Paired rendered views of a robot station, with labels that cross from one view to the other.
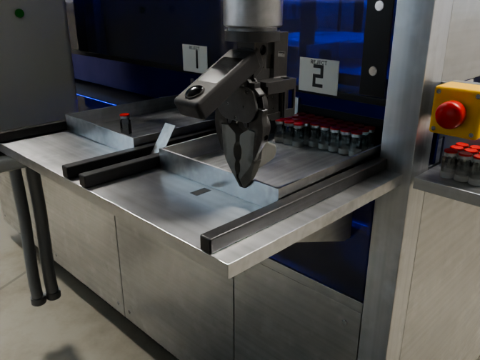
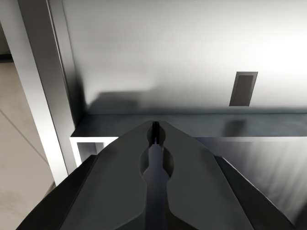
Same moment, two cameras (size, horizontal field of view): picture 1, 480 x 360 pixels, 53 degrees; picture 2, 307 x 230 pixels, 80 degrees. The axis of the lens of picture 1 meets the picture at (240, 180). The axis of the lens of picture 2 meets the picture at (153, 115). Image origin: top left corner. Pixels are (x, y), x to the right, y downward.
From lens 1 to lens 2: 0.60 m
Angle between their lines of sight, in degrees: 51
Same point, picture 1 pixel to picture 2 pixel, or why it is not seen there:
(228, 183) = (198, 123)
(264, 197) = (109, 123)
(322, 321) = not seen: hidden behind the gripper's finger
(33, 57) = not seen: outside the picture
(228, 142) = (199, 177)
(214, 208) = (172, 56)
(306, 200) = (66, 157)
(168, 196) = (288, 28)
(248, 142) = (104, 193)
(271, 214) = (43, 80)
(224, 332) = not seen: hidden behind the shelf
